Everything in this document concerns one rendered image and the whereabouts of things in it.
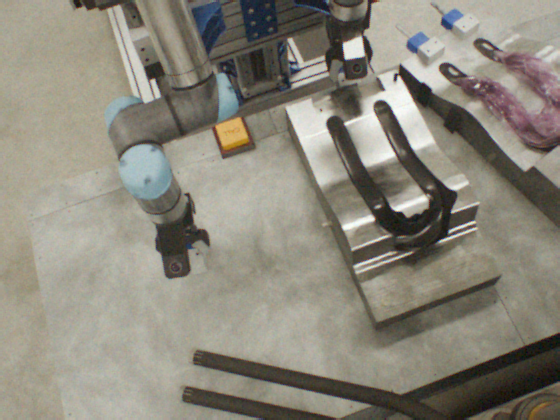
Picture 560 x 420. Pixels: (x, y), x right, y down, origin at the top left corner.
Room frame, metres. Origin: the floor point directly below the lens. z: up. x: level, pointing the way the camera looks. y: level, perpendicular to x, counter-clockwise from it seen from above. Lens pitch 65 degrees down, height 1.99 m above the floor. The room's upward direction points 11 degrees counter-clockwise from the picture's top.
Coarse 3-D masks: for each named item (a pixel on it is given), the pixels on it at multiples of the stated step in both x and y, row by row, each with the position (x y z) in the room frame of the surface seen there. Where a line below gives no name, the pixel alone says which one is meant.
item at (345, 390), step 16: (192, 352) 0.28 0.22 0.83; (208, 352) 0.27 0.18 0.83; (224, 368) 0.23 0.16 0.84; (240, 368) 0.23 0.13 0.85; (256, 368) 0.22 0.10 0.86; (272, 368) 0.21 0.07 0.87; (288, 384) 0.18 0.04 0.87; (304, 384) 0.17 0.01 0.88; (320, 384) 0.16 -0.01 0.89; (336, 384) 0.16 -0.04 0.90; (352, 384) 0.15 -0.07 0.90; (352, 400) 0.13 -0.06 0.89; (368, 400) 0.12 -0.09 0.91
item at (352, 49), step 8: (360, 24) 0.83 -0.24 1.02; (344, 32) 0.82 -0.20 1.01; (352, 32) 0.82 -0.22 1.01; (360, 32) 0.81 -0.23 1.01; (344, 40) 0.80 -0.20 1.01; (352, 40) 0.80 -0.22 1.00; (360, 40) 0.80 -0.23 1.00; (344, 48) 0.79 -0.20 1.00; (352, 48) 0.79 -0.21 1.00; (360, 48) 0.79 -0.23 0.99; (344, 56) 0.78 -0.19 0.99; (352, 56) 0.77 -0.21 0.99; (360, 56) 0.77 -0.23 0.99; (344, 64) 0.77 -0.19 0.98; (352, 64) 0.76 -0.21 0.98; (360, 64) 0.76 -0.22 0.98; (344, 72) 0.76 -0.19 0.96; (352, 72) 0.74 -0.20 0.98; (360, 72) 0.74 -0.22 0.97
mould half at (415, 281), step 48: (336, 96) 0.75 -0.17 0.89; (384, 96) 0.73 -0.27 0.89; (384, 144) 0.62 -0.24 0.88; (432, 144) 0.60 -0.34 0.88; (336, 192) 0.52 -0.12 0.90; (384, 192) 0.49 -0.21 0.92; (336, 240) 0.46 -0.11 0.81; (384, 240) 0.39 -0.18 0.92; (480, 240) 0.38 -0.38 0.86; (384, 288) 0.32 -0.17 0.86; (432, 288) 0.30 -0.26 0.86; (480, 288) 0.30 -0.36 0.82
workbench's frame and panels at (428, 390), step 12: (552, 336) 0.19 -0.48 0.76; (528, 348) 0.23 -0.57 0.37; (540, 348) 0.24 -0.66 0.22; (492, 360) 0.21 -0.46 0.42; (504, 360) 0.22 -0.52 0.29; (516, 360) 0.23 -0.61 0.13; (468, 372) 0.20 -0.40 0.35; (480, 372) 0.21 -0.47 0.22; (492, 372) 0.22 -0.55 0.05; (432, 384) 0.18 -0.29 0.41; (444, 384) 0.19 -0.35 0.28; (456, 384) 0.20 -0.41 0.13; (408, 396) 0.16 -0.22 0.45; (420, 396) 0.18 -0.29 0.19; (372, 408) 0.16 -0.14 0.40; (384, 408) 0.16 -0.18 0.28
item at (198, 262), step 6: (192, 252) 0.47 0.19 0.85; (198, 252) 0.47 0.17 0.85; (192, 258) 0.46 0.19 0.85; (198, 258) 0.46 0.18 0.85; (204, 258) 0.46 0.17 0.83; (192, 264) 0.45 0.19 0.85; (198, 264) 0.45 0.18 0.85; (204, 264) 0.45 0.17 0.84; (192, 270) 0.45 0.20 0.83; (198, 270) 0.45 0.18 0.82; (204, 270) 0.45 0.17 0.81
